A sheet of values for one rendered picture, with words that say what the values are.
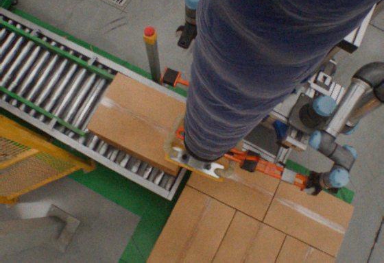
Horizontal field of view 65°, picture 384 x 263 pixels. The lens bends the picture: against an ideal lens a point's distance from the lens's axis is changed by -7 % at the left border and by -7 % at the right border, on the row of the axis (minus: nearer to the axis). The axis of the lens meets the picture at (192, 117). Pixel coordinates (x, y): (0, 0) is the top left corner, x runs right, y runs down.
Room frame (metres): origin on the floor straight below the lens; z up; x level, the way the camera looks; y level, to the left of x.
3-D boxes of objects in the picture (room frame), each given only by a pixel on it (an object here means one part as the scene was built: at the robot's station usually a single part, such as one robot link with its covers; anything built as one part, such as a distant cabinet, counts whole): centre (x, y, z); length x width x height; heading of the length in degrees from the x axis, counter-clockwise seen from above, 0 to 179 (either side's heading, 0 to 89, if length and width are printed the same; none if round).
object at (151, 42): (0.99, 0.36, 0.50); 0.07 x 0.07 x 1.00; 73
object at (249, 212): (-0.14, -0.58, 0.34); 1.20 x 1.00 x 0.40; 73
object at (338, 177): (0.20, -0.66, 1.50); 0.09 x 0.08 x 0.11; 156
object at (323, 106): (0.62, -0.71, 1.20); 0.13 x 0.12 x 0.14; 66
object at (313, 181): (0.20, -0.65, 1.34); 0.09 x 0.08 x 0.12; 77
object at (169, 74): (0.64, 0.15, 1.20); 0.09 x 0.08 x 0.05; 168
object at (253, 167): (0.26, -0.33, 1.20); 0.10 x 0.08 x 0.06; 168
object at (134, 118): (0.44, 0.27, 0.75); 0.60 x 0.40 x 0.40; 75
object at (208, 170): (0.22, -0.07, 1.10); 0.34 x 0.10 x 0.05; 78
